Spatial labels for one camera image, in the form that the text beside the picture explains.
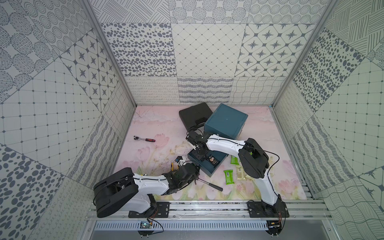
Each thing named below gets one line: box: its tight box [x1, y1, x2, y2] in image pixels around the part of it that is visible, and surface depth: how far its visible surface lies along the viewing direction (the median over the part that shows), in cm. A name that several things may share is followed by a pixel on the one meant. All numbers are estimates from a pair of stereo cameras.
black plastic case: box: [179, 102, 213, 131], surface depth 113 cm
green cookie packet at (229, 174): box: [223, 169, 235, 185], surface depth 86 cm
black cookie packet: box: [207, 154, 219, 168], surface depth 91 cm
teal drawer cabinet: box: [204, 103, 249, 140], surface depth 85 cm
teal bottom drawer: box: [187, 151, 229, 178], surface depth 88 cm
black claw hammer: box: [194, 178, 224, 192], surface depth 83 cm
